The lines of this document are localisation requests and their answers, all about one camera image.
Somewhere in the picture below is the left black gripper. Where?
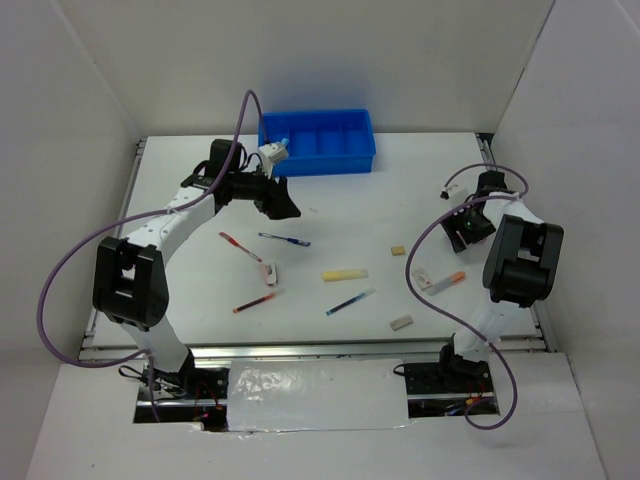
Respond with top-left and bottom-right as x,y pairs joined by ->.
228,159 -> 302,221

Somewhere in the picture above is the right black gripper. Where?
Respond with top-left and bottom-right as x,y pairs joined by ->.
440,203 -> 498,254

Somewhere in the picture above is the orange highlighter marker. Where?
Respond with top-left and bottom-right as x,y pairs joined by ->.
427,271 -> 466,295

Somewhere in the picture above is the red pen with clear cap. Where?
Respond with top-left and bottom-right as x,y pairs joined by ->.
219,232 -> 263,263

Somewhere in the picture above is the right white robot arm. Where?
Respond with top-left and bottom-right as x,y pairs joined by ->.
436,170 -> 564,392

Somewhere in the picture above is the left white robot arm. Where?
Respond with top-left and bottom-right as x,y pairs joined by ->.
93,140 -> 301,399

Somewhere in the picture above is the blue ballpoint pen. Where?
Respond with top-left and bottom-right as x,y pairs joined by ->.
258,232 -> 311,247

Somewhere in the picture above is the white red eraser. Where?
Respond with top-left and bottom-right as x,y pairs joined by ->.
411,268 -> 433,291

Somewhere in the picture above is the pink white eraser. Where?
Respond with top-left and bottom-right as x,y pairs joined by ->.
259,262 -> 278,287

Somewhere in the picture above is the blue divided plastic bin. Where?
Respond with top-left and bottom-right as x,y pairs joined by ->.
258,109 -> 376,177

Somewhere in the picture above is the red refill pen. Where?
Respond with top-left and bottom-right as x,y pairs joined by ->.
232,289 -> 285,314

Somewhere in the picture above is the grey white eraser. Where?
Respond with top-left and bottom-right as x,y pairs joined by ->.
390,315 -> 413,331

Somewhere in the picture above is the blue refill pen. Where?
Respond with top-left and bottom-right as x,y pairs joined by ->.
325,288 -> 376,316

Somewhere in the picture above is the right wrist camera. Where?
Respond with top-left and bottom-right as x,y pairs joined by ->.
440,184 -> 469,204

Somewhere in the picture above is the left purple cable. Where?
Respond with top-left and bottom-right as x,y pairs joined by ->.
38,89 -> 266,424

